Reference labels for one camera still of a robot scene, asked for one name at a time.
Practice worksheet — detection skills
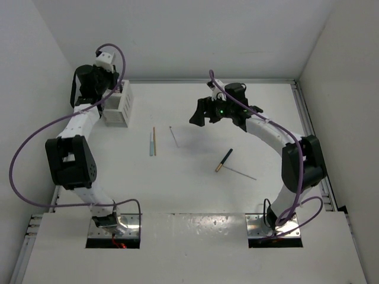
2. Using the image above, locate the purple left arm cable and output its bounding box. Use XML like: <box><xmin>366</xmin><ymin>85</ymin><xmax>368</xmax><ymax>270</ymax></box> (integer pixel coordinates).
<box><xmin>8</xmin><ymin>43</ymin><xmax>140</xmax><ymax>215</ymax></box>

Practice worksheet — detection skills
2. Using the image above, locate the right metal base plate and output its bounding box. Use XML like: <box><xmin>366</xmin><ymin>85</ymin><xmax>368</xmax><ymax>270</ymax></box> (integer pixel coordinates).
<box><xmin>246</xmin><ymin>213</ymin><xmax>301</xmax><ymax>238</ymax></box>

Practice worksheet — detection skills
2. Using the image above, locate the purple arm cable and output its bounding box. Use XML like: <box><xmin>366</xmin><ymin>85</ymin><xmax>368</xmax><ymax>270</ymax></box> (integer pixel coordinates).
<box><xmin>208</xmin><ymin>69</ymin><xmax>323</xmax><ymax>237</ymax></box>
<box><xmin>8</xmin><ymin>43</ymin><xmax>140</xmax><ymax>215</ymax></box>

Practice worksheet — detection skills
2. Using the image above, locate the light blue makeup pen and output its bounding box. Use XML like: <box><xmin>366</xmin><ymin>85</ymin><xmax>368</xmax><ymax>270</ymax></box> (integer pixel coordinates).
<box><xmin>149</xmin><ymin>132</ymin><xmax>154</xmax><ymax>156</ymax></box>

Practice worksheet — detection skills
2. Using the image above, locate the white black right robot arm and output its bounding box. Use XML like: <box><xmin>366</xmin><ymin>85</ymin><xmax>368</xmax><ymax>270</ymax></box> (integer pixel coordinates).
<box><xmin>189</xmin><ymin>80</ymin><xmax>326</xmax><ymax>230</ymax></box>

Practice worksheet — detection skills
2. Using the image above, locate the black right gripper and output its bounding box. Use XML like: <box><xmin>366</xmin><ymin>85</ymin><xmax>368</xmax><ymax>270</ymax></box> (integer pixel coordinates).
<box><xmin>190</xmin><ymin>93</ymin><xmax>235</xmax><ymax>127</ymax></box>

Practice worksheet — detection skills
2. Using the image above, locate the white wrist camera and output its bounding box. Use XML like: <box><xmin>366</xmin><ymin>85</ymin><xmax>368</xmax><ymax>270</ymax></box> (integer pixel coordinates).
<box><xmin>94</xmin><ymin>51</ymin><xmax>115</xmax><ymax>73</ymax></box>
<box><xmin>207</xmin><ymin>79</ymin><xmax>226</xmax><ymax>101</ymax></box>

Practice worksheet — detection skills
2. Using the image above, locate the thin long silver tool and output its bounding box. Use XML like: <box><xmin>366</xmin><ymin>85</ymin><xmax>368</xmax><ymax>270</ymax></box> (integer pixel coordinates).
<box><xmin>223</xmin><ymin>166</ymin><xmax>257</xmax><ymax>180</ymax></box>

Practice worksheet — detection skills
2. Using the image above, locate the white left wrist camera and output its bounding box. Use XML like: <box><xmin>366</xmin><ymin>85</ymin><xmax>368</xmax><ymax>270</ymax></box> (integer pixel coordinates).
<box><xmin>94</xmin><ymin>51</ymin><xmax>115</xmax><ymax>73</ymax></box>

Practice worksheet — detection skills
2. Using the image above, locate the white slotted organizer box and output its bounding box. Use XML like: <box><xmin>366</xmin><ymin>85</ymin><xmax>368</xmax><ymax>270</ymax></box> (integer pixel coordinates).
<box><xmin>102</xmin><ymin>80</ymin><xmax>134</xmax><ymax>127</ymax></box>

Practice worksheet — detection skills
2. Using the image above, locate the thin silver makeup tool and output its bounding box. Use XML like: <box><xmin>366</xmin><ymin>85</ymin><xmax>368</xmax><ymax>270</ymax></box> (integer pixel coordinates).
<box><xmin>169</xmin><ymin>126</ymin><xmax>179</xmax><ymax>148</ymax></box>

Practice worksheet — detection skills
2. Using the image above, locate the metal base plate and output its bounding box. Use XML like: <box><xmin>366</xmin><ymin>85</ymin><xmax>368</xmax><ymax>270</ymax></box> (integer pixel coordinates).
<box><xmin>246</xmin><ymin>213</ymin><xmax>301</xmax><ymax>238</ymax></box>
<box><xmin>88</xmin><ymin>214</ymin><xmax>140</xmax><ymax>239</ymax></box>

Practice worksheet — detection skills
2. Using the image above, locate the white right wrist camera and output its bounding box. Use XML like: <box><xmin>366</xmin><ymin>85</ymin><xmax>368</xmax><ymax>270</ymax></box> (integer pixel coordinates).
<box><xmin>207</xmin><ymin>79</ymin><xmax>226</xmax><ymax>101</ymax></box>

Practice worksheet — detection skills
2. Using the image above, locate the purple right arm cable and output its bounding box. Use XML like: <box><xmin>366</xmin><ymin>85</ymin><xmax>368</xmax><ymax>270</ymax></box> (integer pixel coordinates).
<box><xmin>208</xmin><ymin>69</ymin><xmax>323</xmax><ymax>237</ymax></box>

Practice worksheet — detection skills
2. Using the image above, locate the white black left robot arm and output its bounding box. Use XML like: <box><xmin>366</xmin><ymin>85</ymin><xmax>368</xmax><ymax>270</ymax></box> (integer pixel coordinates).
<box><xmin>45</xmin><ymin>64</ymin><xmax>120</xmax><ymax>231</ymax></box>

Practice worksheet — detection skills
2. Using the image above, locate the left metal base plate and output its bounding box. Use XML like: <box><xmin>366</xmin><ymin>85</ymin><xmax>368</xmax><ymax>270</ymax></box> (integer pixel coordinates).
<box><xmin>88</xmin><ymin>214</ymin><xmax>140</xmax><ymax>239</ymax></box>

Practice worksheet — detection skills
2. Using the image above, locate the gold makeup pencil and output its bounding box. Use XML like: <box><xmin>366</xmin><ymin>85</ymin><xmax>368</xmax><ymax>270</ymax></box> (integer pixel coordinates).
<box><xmin>153</xmin><ymin>127</ymin><xmax>156</xmax><ymax>156</ymax></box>

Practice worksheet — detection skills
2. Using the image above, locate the dark green gold mascara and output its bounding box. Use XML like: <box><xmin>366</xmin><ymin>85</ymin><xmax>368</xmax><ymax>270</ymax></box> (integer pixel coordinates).
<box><xmin>215</xmin><ymin>149</ymin><xmax>233</xmax><ymax>172</ymax></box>

